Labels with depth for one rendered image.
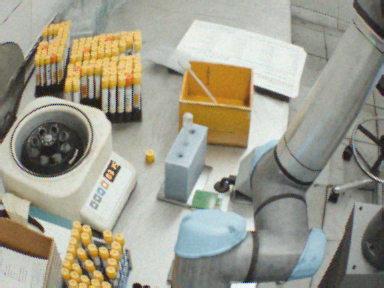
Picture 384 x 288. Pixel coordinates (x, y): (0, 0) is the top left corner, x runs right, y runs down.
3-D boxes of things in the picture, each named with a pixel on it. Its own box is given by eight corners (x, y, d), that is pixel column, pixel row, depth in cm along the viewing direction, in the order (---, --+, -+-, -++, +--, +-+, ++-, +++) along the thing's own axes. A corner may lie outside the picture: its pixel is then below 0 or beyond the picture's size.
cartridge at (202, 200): (215, 233, 113) (219, 210, 108) (189, 230, 114) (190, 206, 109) (220, 217, 116) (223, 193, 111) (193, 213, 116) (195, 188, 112)
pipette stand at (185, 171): (194, 209, 117) (197, 170, 110) (156, 198, 119) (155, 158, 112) (212, 170, 124) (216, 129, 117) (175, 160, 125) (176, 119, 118)
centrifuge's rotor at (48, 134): (67, 203, 109) (61, 176, 104) (13, 176, 112) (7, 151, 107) (97, 148, 119) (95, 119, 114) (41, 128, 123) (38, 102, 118)
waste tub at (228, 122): (248, 149, 128) (253, 109, 121) (176, 142, 129) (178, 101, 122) (250, 103, 138) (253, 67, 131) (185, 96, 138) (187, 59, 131)
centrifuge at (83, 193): (103, 253, 108) (94, 212, 99) (-5, 197, 114) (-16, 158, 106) (148, 167, 124) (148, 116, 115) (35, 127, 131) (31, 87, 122)
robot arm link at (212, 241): (260, 230, 68) (181, 228, 67) (239, 301, 71) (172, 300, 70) (249, 207, 76) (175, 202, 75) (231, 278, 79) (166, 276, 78)
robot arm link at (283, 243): (325, 196, 78) (250, 195, 76) (331, 257, 70) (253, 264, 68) (307, 233, 83) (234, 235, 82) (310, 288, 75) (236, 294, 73)
